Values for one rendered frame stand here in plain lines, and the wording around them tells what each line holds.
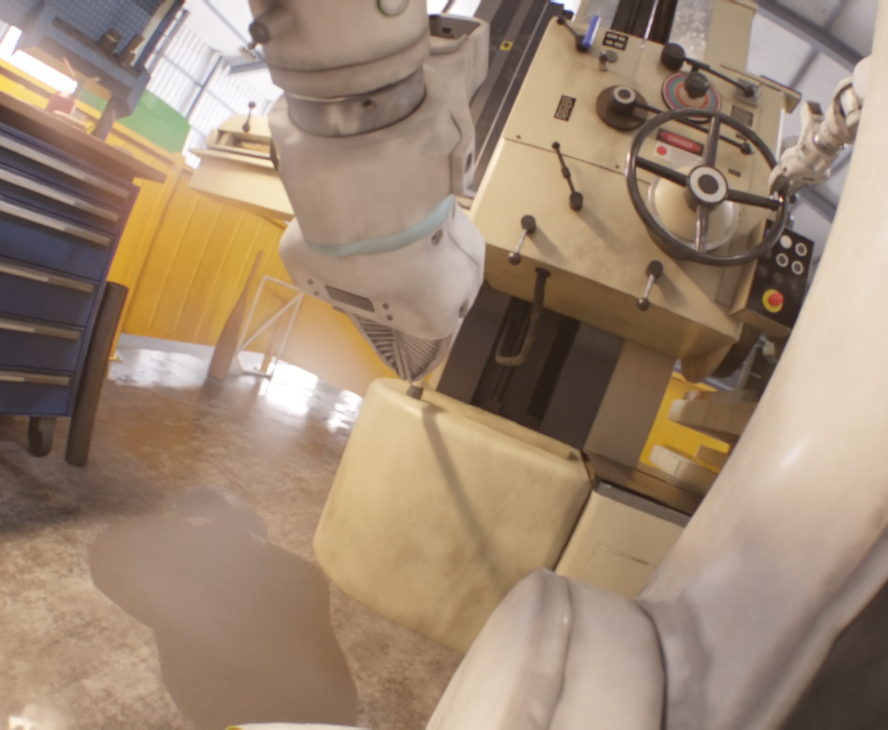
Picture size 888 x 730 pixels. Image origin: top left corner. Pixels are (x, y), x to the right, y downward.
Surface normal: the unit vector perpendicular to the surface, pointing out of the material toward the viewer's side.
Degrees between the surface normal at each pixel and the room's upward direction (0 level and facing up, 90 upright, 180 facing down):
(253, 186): 90
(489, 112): 90
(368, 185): 138
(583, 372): 90
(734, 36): 90
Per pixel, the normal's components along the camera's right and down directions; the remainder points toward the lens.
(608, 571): -0.23, -0.06
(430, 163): 0.32, 0.85
